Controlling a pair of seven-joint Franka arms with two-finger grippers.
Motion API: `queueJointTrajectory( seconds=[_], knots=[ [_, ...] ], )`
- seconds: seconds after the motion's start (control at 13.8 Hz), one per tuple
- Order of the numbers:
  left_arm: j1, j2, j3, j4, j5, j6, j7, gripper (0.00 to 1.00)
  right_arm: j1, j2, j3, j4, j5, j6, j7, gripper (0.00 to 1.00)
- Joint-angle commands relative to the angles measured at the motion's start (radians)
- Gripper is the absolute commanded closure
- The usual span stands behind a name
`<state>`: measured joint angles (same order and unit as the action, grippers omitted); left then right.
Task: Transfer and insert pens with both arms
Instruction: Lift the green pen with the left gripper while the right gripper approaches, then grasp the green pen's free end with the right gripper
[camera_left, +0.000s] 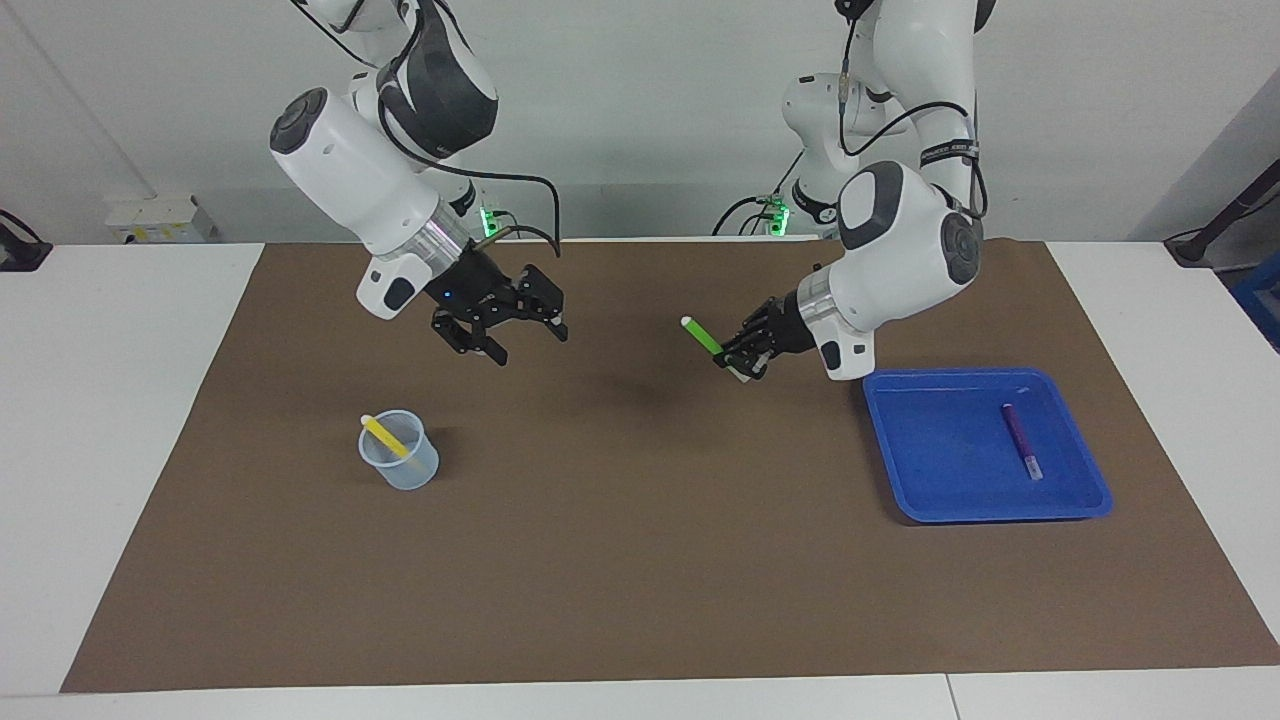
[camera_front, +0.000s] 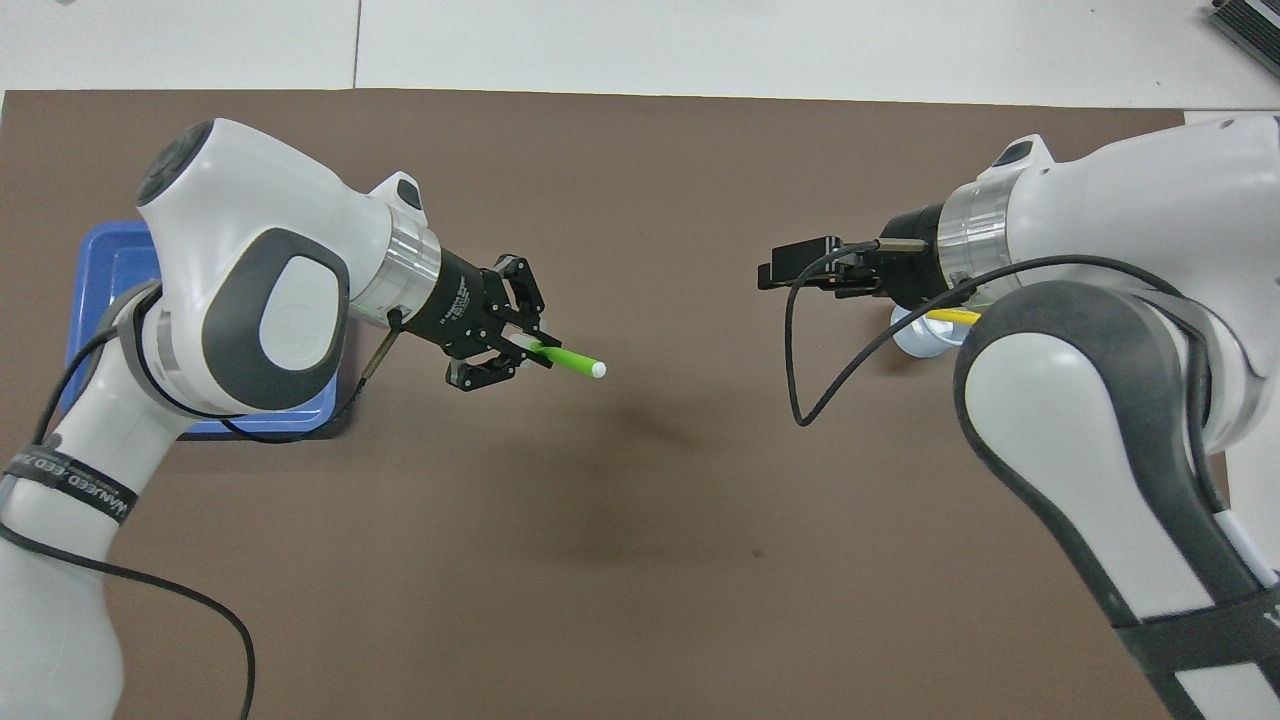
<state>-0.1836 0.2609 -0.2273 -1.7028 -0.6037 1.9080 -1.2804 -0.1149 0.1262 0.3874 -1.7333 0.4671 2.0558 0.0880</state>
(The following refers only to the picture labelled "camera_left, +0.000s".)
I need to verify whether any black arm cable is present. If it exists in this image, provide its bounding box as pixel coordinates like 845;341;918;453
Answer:
290;0;563;259
838;0;991;221

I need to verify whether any blue plastic tray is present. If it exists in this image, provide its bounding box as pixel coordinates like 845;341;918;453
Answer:
862;367;1114;525

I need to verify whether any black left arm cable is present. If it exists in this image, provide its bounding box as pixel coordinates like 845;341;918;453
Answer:
838;0;991;221

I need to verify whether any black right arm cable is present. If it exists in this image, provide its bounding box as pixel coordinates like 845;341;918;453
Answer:
290;0;563;259

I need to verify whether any black angled stand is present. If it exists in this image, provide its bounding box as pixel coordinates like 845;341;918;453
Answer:
1165;160;1280;269

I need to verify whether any purple pen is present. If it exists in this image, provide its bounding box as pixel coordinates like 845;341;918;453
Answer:
1001;403;1044;481

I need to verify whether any white power box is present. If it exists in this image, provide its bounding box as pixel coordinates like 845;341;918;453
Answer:
105;195;219;246

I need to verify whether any yellow pen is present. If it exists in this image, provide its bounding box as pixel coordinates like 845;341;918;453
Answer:
361;414;409;461

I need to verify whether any brown table mat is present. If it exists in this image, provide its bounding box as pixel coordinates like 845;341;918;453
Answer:
60;238;1280;693

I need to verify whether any green pen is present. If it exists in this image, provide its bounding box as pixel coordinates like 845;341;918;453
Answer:
680;316;725;358

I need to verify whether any black clamp mount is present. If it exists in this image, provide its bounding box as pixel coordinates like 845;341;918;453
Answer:
0;210;53;273

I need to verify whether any translucent plastic cup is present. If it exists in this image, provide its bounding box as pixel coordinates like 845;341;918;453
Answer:
358;409;440;492

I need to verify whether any black left base cable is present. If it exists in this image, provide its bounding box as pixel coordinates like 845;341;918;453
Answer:
712;150;806;238

